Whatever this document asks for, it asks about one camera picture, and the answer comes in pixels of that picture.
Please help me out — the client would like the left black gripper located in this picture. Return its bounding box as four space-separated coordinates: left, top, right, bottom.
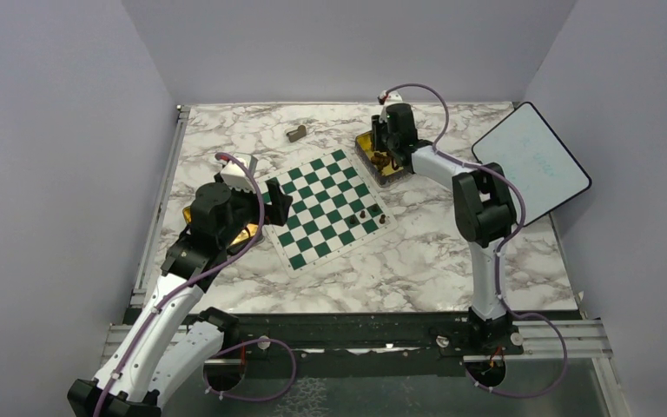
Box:
216 171 293 248

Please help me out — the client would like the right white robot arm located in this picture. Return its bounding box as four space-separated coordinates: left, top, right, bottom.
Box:
372 103 517 354

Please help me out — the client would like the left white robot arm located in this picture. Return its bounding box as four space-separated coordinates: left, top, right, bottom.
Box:
67 178 293 416

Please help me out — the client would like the gold tin with white pieces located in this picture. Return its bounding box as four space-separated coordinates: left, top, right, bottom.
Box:
182 206 259 248

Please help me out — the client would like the gold tin with dark pieces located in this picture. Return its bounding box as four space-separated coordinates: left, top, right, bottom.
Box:
354 132 410 188

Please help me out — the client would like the green white chess board mat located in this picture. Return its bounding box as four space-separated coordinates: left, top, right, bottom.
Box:
260 149 398 277

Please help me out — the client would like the small grey tan clip device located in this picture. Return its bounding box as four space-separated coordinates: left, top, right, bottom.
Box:
285 125 307 143

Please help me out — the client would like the small whiteboard tablet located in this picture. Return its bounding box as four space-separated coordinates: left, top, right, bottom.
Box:
472 102 592 225

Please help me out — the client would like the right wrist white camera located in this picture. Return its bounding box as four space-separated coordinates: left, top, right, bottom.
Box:
378 90 404 109

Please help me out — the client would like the wrist white camera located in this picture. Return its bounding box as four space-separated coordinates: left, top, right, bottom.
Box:
378 90 404 109
220 154 258 193

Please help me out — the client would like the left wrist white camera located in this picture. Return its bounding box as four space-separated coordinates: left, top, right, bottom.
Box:
220 154 258 193

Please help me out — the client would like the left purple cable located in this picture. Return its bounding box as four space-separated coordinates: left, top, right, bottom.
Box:
91 152 299 417

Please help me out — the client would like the purple cable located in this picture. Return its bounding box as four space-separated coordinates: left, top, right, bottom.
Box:
91 152 299 417
378 83 570 400

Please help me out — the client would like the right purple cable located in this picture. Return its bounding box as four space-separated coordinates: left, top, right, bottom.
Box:
378 83 570 400

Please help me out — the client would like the black metal base frame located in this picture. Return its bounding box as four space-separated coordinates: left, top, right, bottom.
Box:
109 310 614 381

